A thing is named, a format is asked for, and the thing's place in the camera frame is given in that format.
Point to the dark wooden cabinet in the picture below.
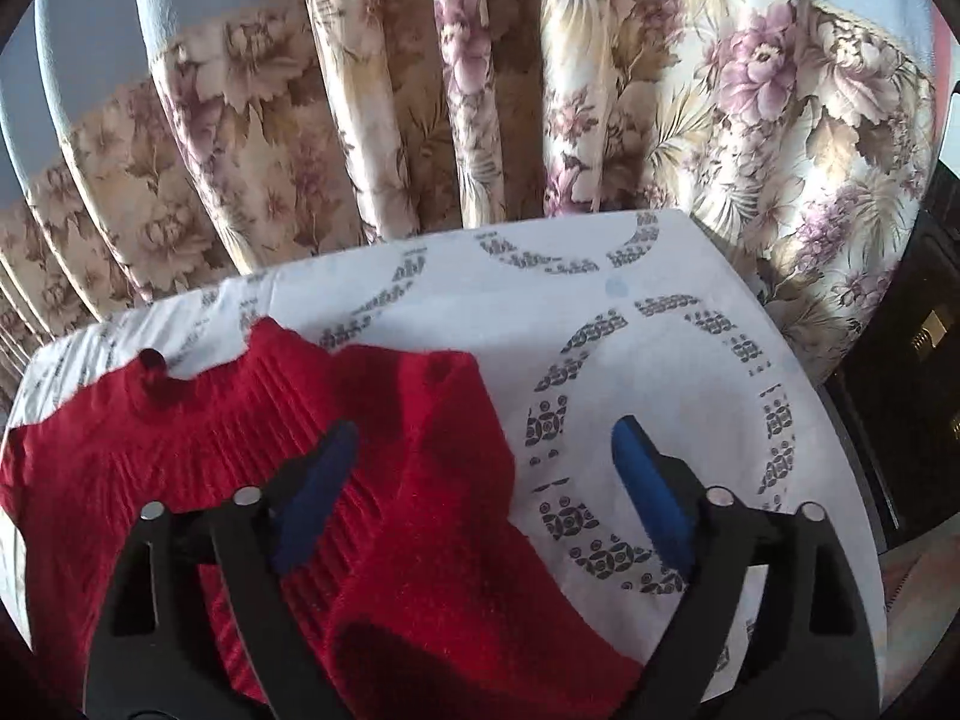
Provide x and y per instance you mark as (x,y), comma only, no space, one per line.
(900,405)

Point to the floral and blue curtain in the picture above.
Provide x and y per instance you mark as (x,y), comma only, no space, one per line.
(600,90)

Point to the white patterned tablecloth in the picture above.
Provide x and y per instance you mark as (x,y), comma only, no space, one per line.
(675,360)

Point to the red knit sweater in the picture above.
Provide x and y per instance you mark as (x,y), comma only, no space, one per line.
(420,465)

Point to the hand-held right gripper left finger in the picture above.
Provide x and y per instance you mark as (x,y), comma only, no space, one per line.
(330,480)

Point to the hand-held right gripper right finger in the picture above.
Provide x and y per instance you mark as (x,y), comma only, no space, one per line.
(652,495)

